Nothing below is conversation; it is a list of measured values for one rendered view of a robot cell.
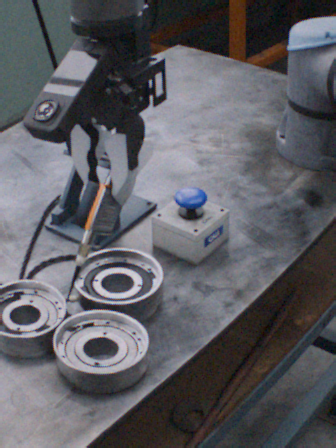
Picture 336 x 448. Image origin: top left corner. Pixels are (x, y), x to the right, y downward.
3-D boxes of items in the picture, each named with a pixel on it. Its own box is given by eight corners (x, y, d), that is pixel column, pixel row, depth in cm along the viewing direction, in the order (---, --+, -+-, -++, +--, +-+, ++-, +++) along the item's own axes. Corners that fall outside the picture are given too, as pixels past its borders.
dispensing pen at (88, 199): (46, 296, 82) (99, 146, 80) (67, 297, 85) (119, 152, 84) (61, 305, 81) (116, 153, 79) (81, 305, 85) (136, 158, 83)
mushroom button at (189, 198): (194, 239, 100) (194, 204, 97) (168, 228, 102) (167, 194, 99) (213, 224, 103) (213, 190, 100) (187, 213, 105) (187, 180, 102)
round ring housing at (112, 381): (164, 384, 82) (164, 359, 80) (74, 407, 79) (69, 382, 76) (130, 328, 90) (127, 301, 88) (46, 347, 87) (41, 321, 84)
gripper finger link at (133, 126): (152, 166, 78) (139, 87, 73) (143, 173, 76) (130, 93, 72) (112, 161, 80) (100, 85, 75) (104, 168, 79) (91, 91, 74)
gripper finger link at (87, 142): (123, 177, 87) (127, 106, 81) (91, 204, 82) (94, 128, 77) (100, 169, 88) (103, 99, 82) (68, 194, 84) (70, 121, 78)
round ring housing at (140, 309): (146, 267, 99) (145, 240, 97) (176, 318, 91) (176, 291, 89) (67, 284, 97) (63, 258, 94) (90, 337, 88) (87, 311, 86)
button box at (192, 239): (197, 266, 100) (197, 233, 97) (152, 245, 103) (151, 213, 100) (234, 235, 105) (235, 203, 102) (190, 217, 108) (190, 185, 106)
